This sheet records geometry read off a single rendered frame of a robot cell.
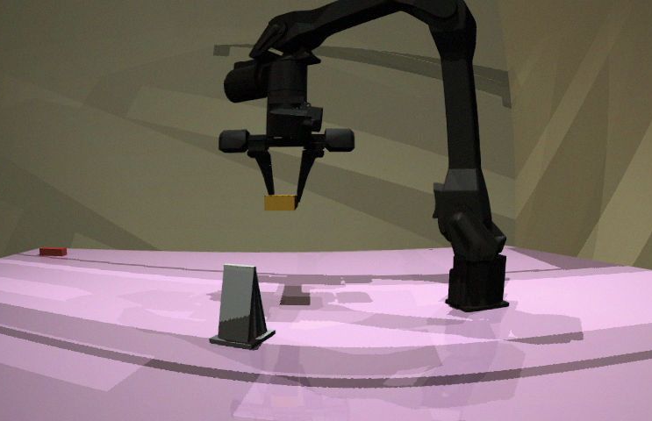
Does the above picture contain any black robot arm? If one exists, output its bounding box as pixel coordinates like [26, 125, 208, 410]
[224, 0, 510, 312]

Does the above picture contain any red rectangular bar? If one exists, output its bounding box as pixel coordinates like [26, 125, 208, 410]
[39, 247, 67, 256]

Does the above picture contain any yellow rectangular bar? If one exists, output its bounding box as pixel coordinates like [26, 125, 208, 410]
[264, 195, 298, 211]

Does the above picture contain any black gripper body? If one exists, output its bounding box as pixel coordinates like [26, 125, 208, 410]
[219, 89, 355, 153]

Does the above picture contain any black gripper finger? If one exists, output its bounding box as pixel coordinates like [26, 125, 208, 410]
[247, 151, 275, 195]
[297, 150, 324, 203]

